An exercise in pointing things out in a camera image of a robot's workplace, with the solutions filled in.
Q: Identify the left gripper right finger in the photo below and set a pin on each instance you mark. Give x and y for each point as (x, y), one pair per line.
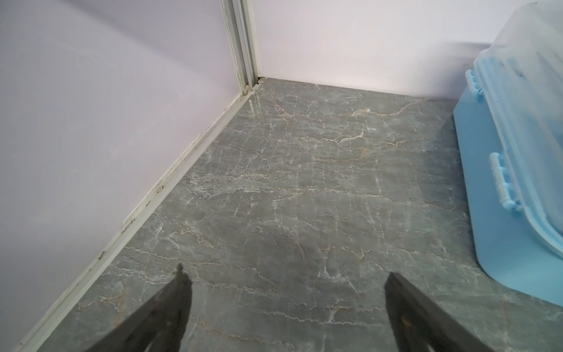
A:
(419, 324)

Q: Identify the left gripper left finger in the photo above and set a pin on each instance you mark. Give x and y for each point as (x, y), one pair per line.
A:
(158, 325)

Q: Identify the blue toolbox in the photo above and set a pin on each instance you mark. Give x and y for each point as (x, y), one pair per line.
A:
(509, 131)

